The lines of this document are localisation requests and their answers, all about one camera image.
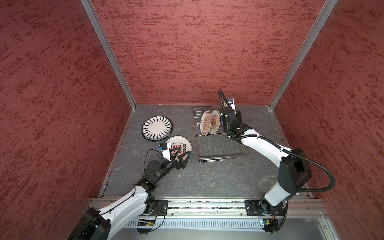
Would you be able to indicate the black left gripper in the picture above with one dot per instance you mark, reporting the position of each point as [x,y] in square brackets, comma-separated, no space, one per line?
[181,164]

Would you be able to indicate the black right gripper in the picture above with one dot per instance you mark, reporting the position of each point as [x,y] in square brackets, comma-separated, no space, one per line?
[239,116]

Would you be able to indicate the white sunburst plate green rim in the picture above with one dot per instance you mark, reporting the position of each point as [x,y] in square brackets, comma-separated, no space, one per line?
[215,122]

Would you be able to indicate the white sunburst pattern plate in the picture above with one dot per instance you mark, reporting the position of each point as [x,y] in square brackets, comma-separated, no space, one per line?
[205,123]

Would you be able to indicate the white blue striped plate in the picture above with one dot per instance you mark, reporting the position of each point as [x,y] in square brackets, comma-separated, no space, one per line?
[158,121]

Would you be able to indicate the brown rimmed cream plate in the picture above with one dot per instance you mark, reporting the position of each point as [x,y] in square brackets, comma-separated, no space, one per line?
[155,134]

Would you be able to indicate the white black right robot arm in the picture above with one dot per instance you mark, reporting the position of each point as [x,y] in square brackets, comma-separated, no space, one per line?
[294,171]

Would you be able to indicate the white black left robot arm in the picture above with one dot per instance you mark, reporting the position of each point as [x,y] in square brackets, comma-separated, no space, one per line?
[105,223]

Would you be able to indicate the left small circuit board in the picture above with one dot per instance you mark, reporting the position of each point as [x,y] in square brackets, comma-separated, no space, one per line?
[146,224]

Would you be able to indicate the small circuit board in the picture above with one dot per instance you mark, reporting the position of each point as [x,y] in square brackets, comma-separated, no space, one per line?
[270,225]
[146,224]

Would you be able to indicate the right small circuit board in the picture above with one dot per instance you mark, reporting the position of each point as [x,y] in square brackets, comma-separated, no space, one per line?
[270,225]

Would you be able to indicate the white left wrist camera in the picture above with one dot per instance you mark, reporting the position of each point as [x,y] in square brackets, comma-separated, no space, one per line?
[165,149]

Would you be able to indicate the metal wire dish rack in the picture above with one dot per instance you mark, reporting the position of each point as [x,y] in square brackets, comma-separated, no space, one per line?
[214,148]

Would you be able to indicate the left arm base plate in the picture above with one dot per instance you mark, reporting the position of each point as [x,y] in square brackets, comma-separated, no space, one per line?
[161,206]

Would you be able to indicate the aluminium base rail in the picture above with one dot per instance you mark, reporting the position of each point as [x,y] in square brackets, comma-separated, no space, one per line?
[228,215]

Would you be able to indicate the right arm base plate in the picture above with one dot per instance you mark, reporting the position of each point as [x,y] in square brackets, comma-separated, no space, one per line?
[255,207]

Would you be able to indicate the aluminium right corner post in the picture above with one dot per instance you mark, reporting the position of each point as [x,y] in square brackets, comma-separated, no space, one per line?
[317,26]

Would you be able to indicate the aluminium corner post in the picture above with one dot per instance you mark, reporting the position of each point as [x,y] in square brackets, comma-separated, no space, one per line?
[317,26]
[97,26]

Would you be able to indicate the aluminium left corner post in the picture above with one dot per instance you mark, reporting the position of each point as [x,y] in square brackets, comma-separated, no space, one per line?
[97,26]

